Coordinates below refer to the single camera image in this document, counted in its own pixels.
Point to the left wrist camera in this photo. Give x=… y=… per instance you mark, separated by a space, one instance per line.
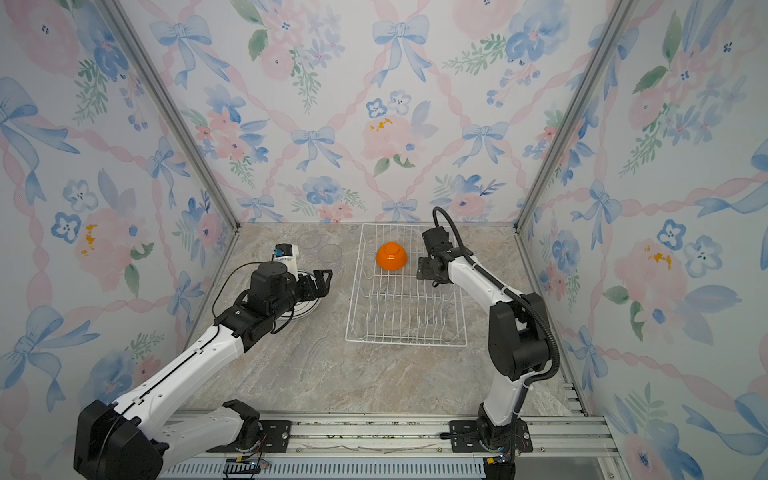
x=287 y=254

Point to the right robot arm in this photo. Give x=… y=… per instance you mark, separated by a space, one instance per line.
x=519 y=343

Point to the right corner aluminium post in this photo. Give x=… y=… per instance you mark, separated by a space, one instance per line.
x=607 y=42

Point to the white wire dish rack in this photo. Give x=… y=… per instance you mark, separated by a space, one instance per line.
x=395 y=307

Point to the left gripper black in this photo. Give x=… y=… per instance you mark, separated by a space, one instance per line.
x=322 y=286

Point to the orange bowl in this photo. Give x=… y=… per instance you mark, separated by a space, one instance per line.
x=391 y=257

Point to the corner aluminium post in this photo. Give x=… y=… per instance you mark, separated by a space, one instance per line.
x=607 y=42
x=126 y=34

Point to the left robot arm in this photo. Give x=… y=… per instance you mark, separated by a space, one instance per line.
x=129 y=437

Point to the clear glass cup back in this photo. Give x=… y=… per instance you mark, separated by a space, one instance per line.
x=330 y=255

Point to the left corner aluminium post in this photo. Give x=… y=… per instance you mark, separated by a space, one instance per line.
x=126 y=34

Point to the white plate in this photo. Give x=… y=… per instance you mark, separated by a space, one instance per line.
x=308 y=297

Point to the clear glass cup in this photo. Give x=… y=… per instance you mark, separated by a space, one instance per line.
x=309 y=241
x=330 y=255

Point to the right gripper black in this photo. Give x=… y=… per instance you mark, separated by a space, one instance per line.
x=423 y=269

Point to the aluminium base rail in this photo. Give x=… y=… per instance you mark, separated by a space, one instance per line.
x=378 y=446

